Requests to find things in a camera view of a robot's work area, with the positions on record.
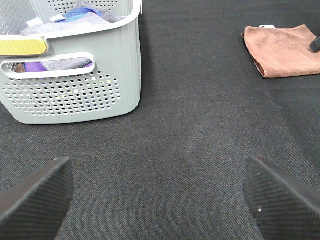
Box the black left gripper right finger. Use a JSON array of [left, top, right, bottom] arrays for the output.
[[243, 156, 320, 240]]

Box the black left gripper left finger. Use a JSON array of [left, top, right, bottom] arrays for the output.
[[0, 157, 74, 240]]

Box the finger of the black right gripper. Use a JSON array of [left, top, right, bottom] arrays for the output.
[[309, 36, 320, 53]]

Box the brown towel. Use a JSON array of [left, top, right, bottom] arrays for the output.
[[242, 24, 320, 79]]

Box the grey perforated laundry basket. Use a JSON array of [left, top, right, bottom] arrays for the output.
[[0, 0, 142, 125]]

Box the purple towel in basket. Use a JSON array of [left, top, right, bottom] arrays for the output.
[[22, 61, 93, 73]]

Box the blue towel in basket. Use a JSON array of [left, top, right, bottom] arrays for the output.
[[51, 7, 102, 23]]

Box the grey towel in basket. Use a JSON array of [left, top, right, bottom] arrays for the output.
[[20, 0, 126, 36]]

